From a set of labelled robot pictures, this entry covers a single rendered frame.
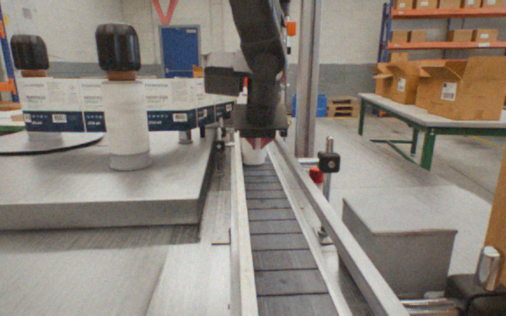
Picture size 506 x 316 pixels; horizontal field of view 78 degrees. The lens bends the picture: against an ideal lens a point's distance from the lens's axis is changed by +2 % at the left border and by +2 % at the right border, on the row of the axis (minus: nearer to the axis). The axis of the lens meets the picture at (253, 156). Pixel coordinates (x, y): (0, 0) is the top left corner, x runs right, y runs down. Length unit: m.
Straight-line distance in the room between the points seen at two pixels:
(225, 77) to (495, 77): 2.01
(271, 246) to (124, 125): 0.43
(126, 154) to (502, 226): 0.62
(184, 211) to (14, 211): 0.27
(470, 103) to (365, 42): 6.36
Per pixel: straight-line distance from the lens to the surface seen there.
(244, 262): 0.31
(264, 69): 0.46
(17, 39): 1.07
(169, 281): 0.44
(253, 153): 0.69
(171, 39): 8.96
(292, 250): 0.40
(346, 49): 8.45
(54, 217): 0.63
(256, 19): 0.44
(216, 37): 8.59
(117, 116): 0.70
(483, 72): 2.32
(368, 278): 0.23
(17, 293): 0.50
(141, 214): 0.57
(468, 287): 0.23
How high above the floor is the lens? 1.09
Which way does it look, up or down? 16 degrees down
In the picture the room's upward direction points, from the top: straight up
